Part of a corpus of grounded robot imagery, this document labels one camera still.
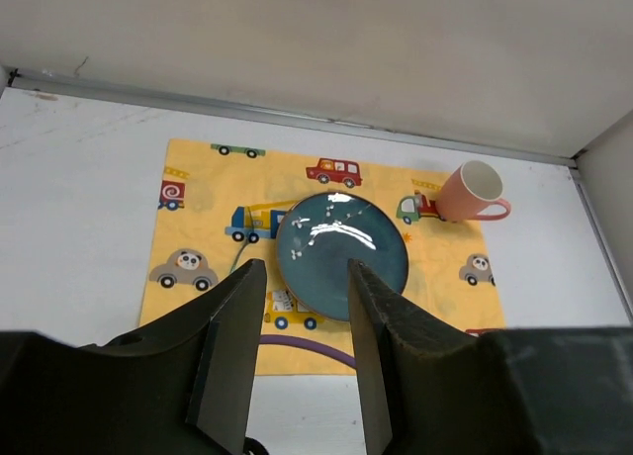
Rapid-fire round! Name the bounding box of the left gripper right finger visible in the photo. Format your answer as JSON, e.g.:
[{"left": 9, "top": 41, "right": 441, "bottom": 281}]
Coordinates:
[{"left": 348, "top": 260, "right": 632, "bottom": 454}]

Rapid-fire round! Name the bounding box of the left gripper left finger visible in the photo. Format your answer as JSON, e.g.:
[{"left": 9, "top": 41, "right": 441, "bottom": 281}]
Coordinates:
[{"left": 1, "top": 259, "right": 267, "bottom": 454}]

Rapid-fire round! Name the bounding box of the blue metal fork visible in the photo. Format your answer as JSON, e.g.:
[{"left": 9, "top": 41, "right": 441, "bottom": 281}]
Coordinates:
[{"left": 228, "top": 209, "right": 254, "bottom": 274}]

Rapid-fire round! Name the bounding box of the dark teal ceramic plate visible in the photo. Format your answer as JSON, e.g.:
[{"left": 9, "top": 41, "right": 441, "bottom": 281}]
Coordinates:
[{"left": 275, "top": 192, "right": 409, "bottom": 321}]

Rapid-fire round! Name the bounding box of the pink and white cup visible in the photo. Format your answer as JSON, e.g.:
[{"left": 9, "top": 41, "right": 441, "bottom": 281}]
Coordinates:
[{"left": 435, "top": 160, "right": 511, "bottom": 223}]

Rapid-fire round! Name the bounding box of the yellow car-print cloth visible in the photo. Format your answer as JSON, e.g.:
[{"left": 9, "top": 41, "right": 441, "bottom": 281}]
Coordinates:
[{"left": 139, "top": 139, "right": 504, "bottom": 376}]

